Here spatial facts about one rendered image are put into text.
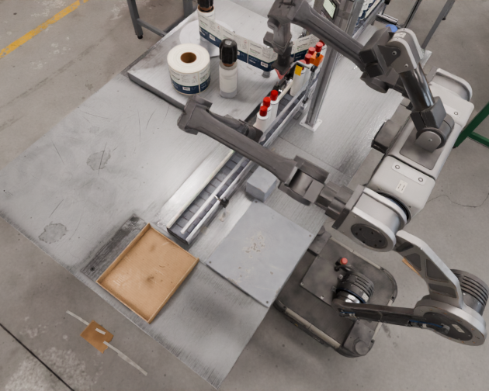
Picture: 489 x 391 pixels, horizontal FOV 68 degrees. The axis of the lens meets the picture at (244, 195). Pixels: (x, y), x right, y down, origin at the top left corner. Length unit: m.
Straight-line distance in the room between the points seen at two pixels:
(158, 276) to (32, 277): 1.27
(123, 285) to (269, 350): 1.07
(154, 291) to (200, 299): 0.18
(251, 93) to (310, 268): 1.02
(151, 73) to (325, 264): 1.41
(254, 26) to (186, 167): 0.98
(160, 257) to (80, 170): 0.57
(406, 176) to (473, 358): 1.86
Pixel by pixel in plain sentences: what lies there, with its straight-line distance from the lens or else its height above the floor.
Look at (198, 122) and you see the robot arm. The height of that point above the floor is 1.50.
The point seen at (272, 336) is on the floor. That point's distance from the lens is 2.28.
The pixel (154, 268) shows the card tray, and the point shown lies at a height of 0.83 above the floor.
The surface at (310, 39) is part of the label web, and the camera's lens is 1.99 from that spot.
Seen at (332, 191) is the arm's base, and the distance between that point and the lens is 0.91.
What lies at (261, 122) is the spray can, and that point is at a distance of 1.60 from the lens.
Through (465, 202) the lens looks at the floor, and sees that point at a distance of 3.05.
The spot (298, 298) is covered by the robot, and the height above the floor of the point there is 0.24.
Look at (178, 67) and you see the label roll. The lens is 1.82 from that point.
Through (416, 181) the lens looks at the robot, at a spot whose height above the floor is 1.53.
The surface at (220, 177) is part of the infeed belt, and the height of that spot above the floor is 0.88.
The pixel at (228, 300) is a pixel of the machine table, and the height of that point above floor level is 0.83.
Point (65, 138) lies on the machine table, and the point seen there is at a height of 0.83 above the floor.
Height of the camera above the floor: 2.25
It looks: 62 degrees down
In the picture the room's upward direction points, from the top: 5 degrees clockwise
